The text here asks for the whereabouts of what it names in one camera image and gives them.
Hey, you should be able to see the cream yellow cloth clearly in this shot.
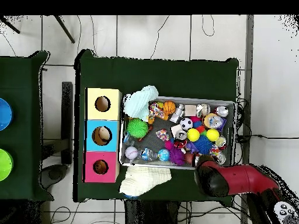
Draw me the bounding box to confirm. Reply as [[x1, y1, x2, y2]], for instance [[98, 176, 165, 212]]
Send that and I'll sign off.
[[119, 166, 172, 197]]

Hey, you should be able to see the shallow clear mesh bin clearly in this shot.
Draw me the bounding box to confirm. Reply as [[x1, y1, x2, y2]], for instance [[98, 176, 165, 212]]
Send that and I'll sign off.
[[118, 93, 236, 172]]

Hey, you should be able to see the wooden box with three holes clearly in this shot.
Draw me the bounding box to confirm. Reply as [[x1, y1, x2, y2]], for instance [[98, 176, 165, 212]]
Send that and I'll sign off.
[[82, 87, 123, 183]]

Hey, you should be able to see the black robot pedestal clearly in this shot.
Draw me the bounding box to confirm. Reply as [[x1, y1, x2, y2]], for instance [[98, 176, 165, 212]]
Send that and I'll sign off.
[[123, 199, 180, 224]]

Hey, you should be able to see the brown plush teddy bear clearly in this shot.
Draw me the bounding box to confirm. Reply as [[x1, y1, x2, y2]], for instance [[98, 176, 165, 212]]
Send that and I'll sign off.
[[94, 160, 109, 174]]

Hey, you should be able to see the orange toy basketball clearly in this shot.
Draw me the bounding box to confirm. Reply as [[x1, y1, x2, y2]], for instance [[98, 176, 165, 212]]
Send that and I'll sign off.
[[162, 100, 176, 115]]

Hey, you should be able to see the white baseball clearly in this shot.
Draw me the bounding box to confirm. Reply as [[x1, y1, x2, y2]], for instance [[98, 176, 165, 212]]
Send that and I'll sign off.
[[124, 146, 139, 160]]

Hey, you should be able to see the blue globe ball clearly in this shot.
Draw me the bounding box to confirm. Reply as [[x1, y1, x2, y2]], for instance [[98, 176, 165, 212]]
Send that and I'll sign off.
[[157, 149, 171, 162]]

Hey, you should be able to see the black white soccer ball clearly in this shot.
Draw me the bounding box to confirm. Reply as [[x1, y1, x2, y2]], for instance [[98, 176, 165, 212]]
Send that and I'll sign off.
[[179, 117, 194, 131]]

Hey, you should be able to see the black tripod leg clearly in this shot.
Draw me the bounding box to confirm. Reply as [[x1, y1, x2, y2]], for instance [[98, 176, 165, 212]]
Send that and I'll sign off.
[[0, 17, 21, 35], [54, 15, 76, 44]]

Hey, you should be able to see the bright green bowl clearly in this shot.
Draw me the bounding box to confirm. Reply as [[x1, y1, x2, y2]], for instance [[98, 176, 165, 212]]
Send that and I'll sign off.
[[0, 148, 14, 182]]

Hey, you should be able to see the green spiky ball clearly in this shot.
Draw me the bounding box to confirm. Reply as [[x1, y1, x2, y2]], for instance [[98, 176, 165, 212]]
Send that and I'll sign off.
[[127, 118, 150, 139]]

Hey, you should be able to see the blue bowl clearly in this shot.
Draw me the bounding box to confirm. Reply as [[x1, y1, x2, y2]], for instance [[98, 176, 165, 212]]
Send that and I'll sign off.
[[0, 97, 13, 131]]

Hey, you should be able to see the small yellow ball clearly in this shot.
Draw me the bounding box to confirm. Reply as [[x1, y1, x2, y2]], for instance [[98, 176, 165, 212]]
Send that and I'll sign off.
[[206, 128, 220, 142]]

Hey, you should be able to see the mint green cloth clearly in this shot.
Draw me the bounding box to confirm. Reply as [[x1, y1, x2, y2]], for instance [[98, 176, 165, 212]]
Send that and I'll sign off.
[[123, 85, 159, 122]]

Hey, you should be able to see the large yellow ball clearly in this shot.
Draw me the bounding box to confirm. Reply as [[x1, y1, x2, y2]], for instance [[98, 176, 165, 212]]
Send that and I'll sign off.
[[186, 128, 201, 142]]

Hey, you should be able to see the dark green side table cloth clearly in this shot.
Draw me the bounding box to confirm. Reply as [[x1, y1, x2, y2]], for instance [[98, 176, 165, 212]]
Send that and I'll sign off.
[[0, 50, 54, 201]]

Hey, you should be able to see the plain wooden block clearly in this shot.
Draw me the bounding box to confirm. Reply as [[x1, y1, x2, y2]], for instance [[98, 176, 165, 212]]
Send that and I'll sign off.
[[184, 104, 197, 117]]

